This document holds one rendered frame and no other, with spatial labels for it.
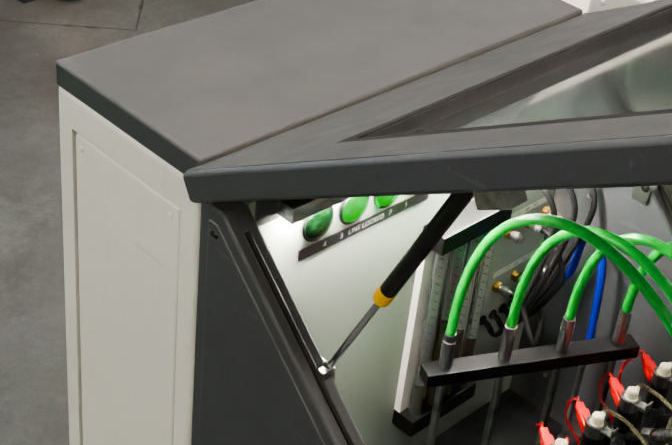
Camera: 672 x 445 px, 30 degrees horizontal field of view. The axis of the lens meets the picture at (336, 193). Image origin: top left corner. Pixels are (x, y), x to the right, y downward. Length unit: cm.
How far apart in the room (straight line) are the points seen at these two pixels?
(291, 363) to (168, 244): 22
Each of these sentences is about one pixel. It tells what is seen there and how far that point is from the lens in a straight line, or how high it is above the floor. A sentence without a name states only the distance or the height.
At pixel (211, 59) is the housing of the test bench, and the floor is 150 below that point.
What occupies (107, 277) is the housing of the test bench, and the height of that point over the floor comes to 123.
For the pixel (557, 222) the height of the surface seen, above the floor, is 142.
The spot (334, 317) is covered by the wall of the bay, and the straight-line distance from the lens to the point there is 162.
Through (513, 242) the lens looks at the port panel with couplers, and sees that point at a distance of 188.
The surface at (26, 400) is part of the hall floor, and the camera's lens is 328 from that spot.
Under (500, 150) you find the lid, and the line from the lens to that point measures 101.
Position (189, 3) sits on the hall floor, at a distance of 525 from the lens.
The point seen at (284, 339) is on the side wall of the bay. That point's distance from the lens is 137.
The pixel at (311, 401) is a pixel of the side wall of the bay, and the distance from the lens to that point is 137.
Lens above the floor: 222
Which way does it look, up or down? 33 degrees down
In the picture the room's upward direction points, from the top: 6 degrees clockwise
